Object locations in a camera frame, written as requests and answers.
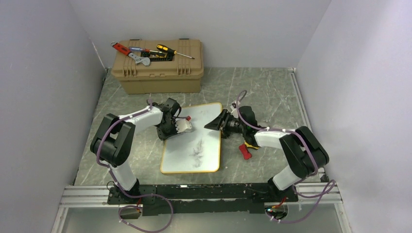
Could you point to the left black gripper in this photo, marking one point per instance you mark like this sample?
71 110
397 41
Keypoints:
162 136

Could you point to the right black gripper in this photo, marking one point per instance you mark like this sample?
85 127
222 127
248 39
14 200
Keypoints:
216 124

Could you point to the red bone shaped eraser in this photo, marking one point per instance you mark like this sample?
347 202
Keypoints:
245 152

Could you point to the yellow framed whiteboard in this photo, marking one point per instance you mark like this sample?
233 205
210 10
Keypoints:
199 149

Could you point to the yellow bone shaped eraser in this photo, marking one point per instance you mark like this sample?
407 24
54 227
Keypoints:
251 146

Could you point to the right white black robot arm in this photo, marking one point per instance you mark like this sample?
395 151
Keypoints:
302 150

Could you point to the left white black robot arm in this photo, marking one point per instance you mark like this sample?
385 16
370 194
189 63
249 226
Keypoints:
113 140

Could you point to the tan plastic toolbox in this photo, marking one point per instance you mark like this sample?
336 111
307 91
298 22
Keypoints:
167 73

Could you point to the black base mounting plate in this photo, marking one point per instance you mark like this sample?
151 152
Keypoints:
203 198

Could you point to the yellow black screwdriver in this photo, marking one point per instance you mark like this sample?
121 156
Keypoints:
168 50

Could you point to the blue red small screwdriver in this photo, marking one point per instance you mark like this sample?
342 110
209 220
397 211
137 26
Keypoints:
139 49

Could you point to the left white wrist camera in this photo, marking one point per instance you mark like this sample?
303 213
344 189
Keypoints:
183 126

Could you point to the red handled adjustable wrench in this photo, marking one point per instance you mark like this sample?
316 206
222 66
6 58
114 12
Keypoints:
126 51

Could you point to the aluminium extrusion rail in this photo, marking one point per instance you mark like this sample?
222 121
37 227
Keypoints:
97 196

